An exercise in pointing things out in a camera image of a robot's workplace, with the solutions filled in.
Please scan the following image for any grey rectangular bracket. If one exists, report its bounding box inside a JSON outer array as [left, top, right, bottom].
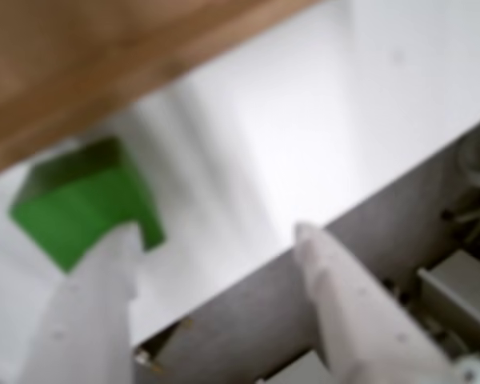
[[418, 247, 480, 355]]

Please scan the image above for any green cube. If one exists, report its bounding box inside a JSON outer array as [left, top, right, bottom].
[[7, 135, 167, 275]]

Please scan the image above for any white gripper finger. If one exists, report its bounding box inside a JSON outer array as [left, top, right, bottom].
[[22, 222, 141, 384], [294, 222, 480, 384]]

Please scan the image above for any brown wooden board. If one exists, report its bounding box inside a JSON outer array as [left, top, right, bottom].
[[0, 0, 331, 182]]

